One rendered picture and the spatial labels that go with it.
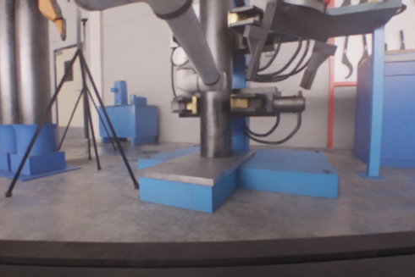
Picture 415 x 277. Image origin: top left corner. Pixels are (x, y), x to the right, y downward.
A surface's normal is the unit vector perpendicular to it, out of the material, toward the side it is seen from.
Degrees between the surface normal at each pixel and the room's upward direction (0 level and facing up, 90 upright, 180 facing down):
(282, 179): 90
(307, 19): 114
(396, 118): 90
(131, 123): 90
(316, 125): 90
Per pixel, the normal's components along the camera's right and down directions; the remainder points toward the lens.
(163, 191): -0.40, 0.08
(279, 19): 0.13, 0.48
